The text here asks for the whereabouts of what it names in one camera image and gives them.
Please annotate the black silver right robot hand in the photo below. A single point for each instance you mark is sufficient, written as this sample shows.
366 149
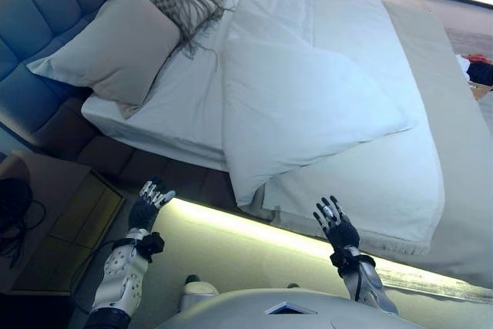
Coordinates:
343 232

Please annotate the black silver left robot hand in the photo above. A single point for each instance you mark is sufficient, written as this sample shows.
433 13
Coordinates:
140 213

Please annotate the white duvet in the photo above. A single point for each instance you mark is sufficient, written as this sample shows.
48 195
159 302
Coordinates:
308 105

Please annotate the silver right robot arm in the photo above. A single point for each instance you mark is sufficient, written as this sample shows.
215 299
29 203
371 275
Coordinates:
371 286

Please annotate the grey right robot leg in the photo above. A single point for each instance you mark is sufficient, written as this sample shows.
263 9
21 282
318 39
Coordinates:
293 286

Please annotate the wooden nightstand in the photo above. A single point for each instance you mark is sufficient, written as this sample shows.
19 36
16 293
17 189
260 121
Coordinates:
65 205

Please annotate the white mattress sheet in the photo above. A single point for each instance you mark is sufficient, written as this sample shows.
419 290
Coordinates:
185 105

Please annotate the grey robot torso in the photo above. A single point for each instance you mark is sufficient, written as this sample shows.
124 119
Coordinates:
239 311

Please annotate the pile of clothes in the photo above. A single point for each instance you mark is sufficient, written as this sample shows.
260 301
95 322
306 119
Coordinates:
479 69

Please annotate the grey knitted fringed cushion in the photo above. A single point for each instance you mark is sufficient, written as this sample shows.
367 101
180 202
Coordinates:
175 1

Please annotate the tufted upholstered headboard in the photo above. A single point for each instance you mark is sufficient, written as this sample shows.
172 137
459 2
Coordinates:
42 9

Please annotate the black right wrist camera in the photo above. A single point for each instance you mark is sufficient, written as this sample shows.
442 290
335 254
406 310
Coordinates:
343 259

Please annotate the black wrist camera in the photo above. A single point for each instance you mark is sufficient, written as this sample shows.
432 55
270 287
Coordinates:
152 246
343 259

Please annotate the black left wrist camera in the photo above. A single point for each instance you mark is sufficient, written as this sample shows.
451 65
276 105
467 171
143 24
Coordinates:
152 246

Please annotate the brown tufted bed frame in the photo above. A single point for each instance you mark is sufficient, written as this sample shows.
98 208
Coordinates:
161 173

